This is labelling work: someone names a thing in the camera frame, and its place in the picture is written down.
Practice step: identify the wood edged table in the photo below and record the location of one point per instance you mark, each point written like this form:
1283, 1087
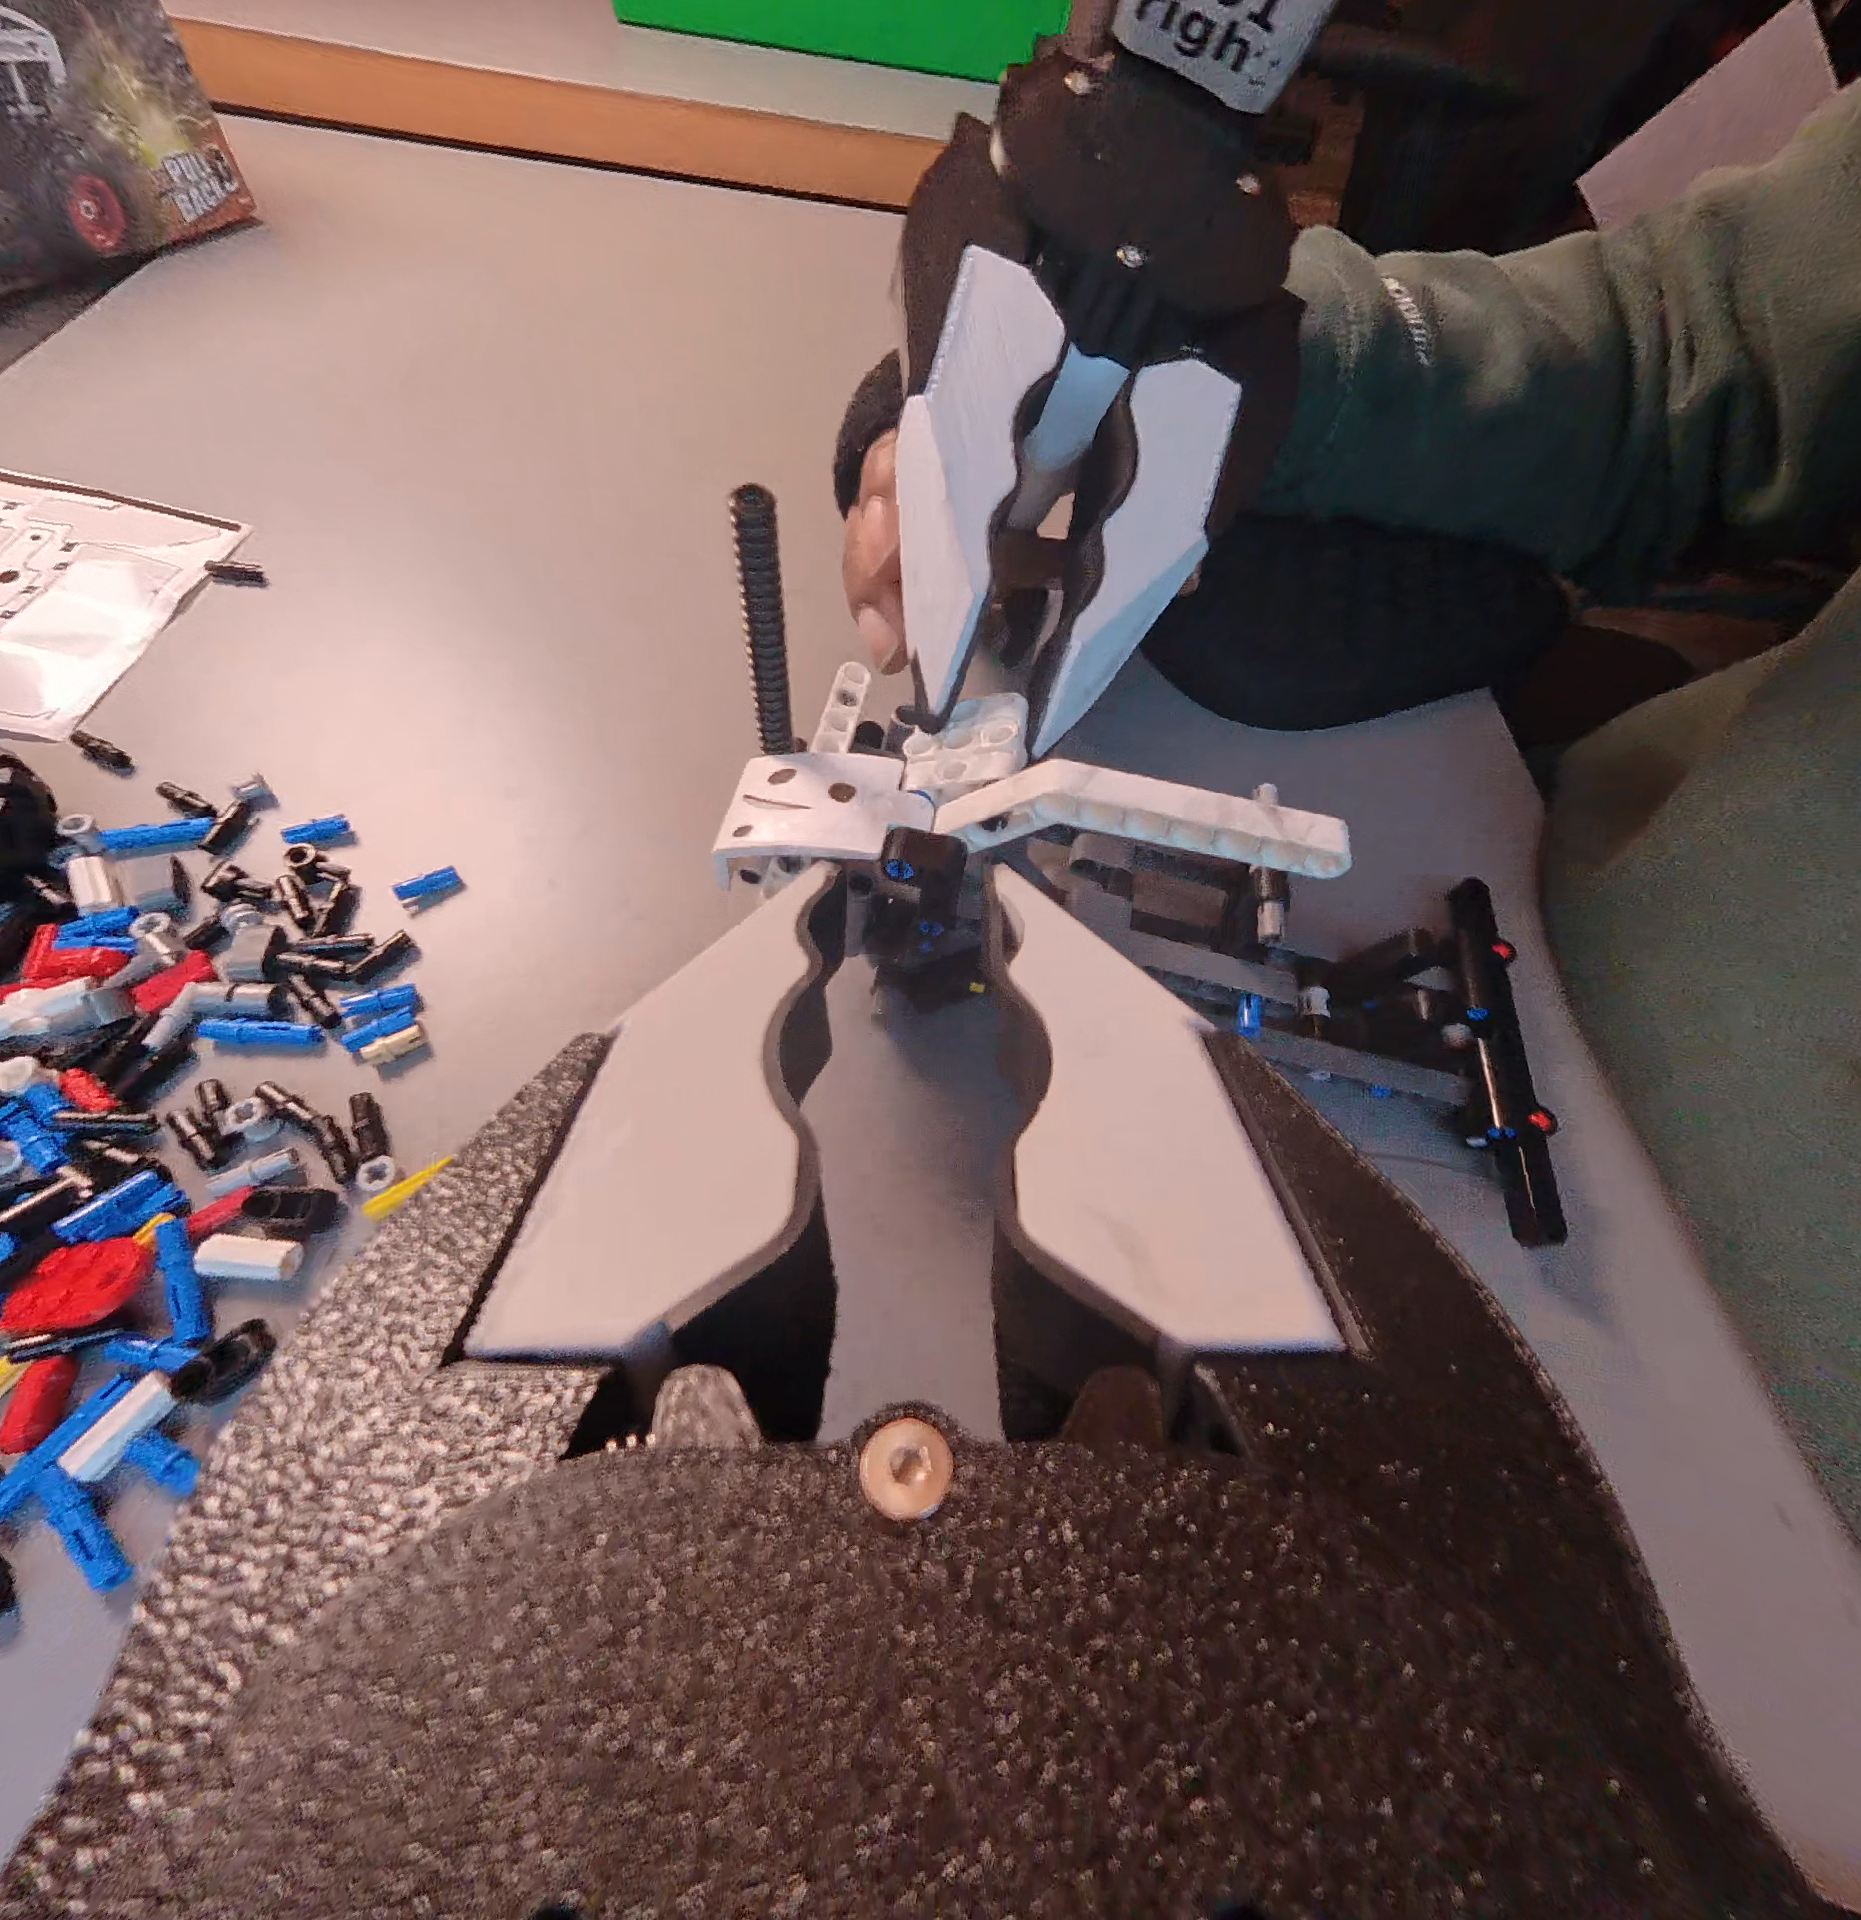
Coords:
570, 128

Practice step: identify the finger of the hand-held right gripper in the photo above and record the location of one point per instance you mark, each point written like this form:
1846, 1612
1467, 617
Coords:
961, 450
1172, 495

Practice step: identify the brick truck chassis model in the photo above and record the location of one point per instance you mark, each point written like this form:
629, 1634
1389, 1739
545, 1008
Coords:
1172, 900

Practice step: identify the toy truck set box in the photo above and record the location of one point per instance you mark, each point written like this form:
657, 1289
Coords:
74, 134

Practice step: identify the person's green sweatshirt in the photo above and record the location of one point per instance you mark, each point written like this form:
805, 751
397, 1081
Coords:
1739, 974

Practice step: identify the yellow axle rod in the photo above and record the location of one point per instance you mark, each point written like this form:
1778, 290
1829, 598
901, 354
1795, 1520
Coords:
404, 1188

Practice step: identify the white sticker sheet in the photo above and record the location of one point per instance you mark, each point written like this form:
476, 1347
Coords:
60, 601

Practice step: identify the person's right forearm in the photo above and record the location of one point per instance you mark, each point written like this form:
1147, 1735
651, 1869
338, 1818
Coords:
1546, 361

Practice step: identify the pile of small brick parts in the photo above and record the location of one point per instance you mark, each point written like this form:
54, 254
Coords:
134, 1140

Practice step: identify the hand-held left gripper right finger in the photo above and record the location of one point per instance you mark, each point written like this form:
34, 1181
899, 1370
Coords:
1155, 1184

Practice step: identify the blue connector pin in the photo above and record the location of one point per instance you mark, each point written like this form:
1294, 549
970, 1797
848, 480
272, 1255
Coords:
429, 885

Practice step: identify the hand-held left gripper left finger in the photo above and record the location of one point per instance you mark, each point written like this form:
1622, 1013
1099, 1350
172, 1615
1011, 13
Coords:
644, 1184

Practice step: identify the person's right hand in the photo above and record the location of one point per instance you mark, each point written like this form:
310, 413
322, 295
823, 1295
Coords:
876, 571

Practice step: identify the grey desk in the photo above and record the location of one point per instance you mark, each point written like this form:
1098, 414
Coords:
494, 450

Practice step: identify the green bin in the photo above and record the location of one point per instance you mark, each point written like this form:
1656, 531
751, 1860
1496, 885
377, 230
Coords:
841, 31

